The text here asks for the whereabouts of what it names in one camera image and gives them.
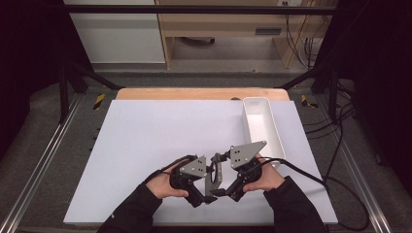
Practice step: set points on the black metal stand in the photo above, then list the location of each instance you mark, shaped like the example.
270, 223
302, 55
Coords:
333, 93
64, 93

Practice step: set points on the dark patterned tag with hole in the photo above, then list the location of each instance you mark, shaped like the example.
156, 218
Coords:
219, 176

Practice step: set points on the white plastic bin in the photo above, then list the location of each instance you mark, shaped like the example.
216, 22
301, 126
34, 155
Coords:
259, 123

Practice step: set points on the black curtain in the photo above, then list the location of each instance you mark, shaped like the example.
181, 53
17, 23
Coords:
379, 81
29, 64

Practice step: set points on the person's right hand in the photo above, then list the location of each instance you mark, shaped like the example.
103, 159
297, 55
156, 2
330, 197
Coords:
267, 179

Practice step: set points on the wooden desk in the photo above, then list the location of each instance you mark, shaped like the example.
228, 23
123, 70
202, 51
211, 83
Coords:
226, 24

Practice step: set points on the white table mat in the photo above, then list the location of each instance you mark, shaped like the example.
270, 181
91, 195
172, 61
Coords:
145, 136

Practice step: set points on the grey label on desk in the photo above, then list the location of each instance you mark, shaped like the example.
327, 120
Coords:
268, 31

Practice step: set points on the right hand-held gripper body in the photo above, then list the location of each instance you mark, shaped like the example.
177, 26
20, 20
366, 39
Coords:
244, 153

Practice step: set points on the person's left hand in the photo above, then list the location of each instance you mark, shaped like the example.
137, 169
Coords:
163, 184

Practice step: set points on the white cabinet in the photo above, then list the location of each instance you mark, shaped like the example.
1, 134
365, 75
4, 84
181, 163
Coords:
120, 35

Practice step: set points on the black horizontal frame bar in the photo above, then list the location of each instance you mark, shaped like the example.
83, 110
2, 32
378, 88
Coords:
194, 9

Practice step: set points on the yellow black tape strip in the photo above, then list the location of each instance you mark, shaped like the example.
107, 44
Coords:
306, 102
99, 101

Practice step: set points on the aluminium rail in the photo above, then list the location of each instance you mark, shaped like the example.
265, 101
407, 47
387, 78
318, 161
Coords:
359, 181
42, 158

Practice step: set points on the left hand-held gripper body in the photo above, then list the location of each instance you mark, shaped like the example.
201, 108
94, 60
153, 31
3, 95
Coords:
194, 168

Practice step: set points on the wooden table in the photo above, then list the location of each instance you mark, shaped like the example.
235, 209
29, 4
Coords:
194, 93

